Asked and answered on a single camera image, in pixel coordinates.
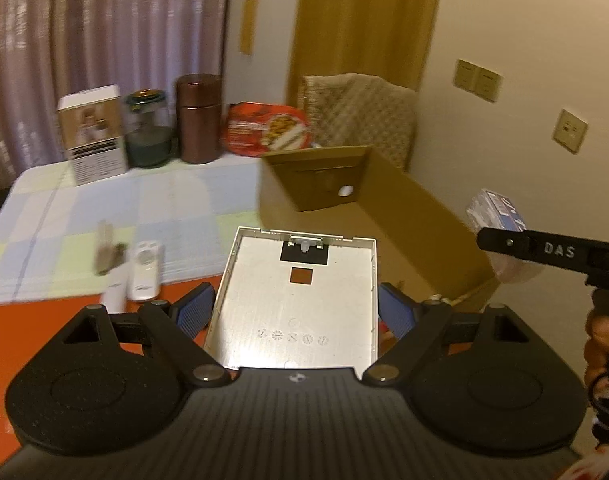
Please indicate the white metal tray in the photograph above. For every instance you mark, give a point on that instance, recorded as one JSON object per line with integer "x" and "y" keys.
{"x": 294, "y": 310}

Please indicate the yellow wall strip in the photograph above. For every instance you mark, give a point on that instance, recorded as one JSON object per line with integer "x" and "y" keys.
{"x": 248, "y": 26}

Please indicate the green glass jar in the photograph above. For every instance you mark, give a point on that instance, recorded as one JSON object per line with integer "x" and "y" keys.
{"x": 149, "y": 135}

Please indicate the clear blue plastic case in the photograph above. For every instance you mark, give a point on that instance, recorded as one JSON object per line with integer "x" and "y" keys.
{"x": 504, "y": 210}

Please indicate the single wall socket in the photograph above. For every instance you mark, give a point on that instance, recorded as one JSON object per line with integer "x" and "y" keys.
{"x": 569, "y": 131}

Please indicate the double wall socket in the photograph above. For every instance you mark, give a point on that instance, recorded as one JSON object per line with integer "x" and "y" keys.
{"x": 478, "y": 80}

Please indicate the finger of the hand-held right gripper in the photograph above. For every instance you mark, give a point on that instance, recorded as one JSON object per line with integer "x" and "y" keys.
{"x": 524, "y": 247}

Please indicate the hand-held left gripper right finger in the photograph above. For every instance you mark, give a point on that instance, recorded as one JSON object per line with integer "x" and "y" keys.
{"x": 397, "y": 311}

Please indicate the brown cardboard box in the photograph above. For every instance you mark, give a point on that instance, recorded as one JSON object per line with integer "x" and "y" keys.
{"x": 414, "y": 230}

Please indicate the brown metal canister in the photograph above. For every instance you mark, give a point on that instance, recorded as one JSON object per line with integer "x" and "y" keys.
{"x": 199, "y": 120}

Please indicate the red instant meal bowl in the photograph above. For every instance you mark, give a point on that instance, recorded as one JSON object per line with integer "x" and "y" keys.
{"x": 267, "y": 127}

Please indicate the white remote control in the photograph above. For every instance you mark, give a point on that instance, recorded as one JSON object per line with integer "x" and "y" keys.
{"x": 144, "y": 272}

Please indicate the red printed table mat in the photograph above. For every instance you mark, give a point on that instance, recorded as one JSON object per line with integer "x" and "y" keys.
{"x": 29, "y": 330}

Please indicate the beige quilted blanket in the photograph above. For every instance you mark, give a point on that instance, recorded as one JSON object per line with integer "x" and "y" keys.
{"x": 364, "y": 115}

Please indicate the white product box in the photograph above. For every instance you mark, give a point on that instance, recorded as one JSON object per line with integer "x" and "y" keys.
{"x": 94, "y": 135}

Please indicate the person's right hand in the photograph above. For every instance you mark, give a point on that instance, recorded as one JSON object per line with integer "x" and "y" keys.
{"x": 604, "y": 345}

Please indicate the pastel checked tablecloth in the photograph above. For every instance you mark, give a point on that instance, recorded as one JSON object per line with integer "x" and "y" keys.
{"x": 184, "y": 210}

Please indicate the mauve curtain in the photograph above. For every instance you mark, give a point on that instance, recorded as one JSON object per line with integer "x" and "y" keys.
{"x": 99, "y": 35}

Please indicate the wooden door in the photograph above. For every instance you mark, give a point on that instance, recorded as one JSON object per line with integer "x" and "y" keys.
{"x": 364, "y": 15}

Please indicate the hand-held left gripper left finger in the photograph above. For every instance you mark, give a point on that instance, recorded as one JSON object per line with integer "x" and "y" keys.
{"x": 194, "y": 306}

